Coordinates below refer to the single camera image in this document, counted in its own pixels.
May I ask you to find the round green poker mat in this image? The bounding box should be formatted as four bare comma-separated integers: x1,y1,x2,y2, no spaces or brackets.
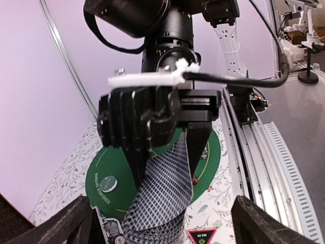
85,131,221,221

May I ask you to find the floral tablecloth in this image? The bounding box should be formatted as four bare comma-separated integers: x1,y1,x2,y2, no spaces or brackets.
29,120,235,243

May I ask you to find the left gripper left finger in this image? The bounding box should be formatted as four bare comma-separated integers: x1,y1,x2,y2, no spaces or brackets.
5,196,92,243

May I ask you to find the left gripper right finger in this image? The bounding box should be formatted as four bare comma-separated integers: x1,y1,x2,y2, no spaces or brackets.
231,195,318,243

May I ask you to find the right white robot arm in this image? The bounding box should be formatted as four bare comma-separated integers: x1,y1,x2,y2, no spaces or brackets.
83,1,240,187

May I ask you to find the black red chip stack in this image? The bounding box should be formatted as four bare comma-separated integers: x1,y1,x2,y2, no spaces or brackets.
192,175,199,187

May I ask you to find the clear acrylic dealer button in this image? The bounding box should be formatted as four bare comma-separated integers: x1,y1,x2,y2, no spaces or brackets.
100,175,118,193

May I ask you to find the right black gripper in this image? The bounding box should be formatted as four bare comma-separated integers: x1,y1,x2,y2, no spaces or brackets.
176,89,220,175

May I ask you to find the red black triangle card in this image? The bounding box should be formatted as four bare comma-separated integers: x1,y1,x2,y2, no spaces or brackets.
187,229,216,244

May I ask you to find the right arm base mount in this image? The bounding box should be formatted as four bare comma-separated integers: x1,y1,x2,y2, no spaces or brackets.
227,86,269,126

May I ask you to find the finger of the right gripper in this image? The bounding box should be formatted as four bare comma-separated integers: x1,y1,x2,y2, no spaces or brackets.
122,147,150,188

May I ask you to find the right aluminium frame post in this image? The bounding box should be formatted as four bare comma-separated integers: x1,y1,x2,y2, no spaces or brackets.
38,0,98,120

